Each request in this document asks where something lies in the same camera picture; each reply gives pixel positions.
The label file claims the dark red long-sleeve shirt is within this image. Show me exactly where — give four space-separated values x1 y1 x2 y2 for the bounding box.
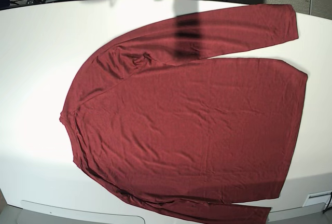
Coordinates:
60 4 308 223

